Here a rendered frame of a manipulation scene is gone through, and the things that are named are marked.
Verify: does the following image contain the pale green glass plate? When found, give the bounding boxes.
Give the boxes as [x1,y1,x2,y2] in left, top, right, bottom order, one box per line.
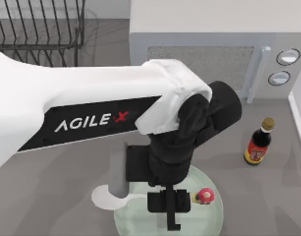
[113,164,225,236]

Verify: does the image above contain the red mushroom toy figure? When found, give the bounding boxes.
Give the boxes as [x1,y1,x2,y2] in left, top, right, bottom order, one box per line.
[191,187,216,206]

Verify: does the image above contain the dark sauce bottle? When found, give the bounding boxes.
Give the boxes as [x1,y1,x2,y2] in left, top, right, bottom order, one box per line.
[243,117,276,166]

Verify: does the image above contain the pale microwave door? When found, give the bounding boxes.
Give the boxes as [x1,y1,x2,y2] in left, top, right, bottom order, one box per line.
[130,32,274,99]

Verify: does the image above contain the pale microwave oven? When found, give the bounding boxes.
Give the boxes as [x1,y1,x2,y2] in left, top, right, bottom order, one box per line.
[129,0,301,104]

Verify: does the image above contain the round microwave knob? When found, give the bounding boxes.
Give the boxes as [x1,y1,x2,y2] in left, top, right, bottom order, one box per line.
[268,70,292,86]
[275,48,301,66]

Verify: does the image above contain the pale microwave door handle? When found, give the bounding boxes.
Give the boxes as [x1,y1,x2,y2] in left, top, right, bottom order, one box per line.
[246,45,272,104]

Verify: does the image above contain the black wire rack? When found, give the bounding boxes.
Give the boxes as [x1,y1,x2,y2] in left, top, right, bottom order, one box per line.
[0,0,87,67]

